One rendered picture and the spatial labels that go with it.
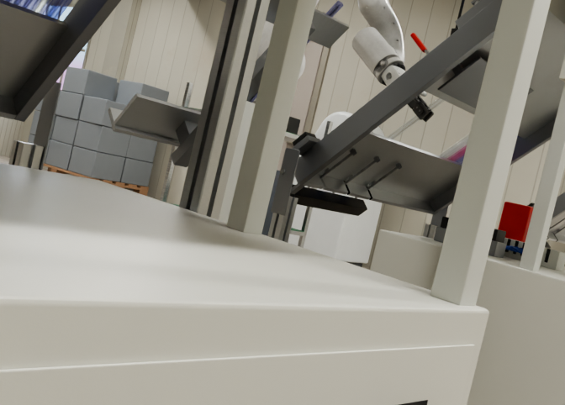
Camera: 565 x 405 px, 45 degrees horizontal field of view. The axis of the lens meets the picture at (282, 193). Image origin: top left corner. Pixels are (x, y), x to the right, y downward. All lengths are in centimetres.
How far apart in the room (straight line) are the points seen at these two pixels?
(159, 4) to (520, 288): 808
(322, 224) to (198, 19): 358
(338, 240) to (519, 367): 456
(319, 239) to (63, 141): 354
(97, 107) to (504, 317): 680
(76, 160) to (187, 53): 188
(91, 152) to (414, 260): 653
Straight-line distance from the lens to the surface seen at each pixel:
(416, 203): 224
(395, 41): 205
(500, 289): 145
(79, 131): 807
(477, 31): 158
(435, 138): 649
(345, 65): 712
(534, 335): 143
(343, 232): 593
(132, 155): 813
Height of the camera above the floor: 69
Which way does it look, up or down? 2 degrees down
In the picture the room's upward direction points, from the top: 13 degrees clockwise
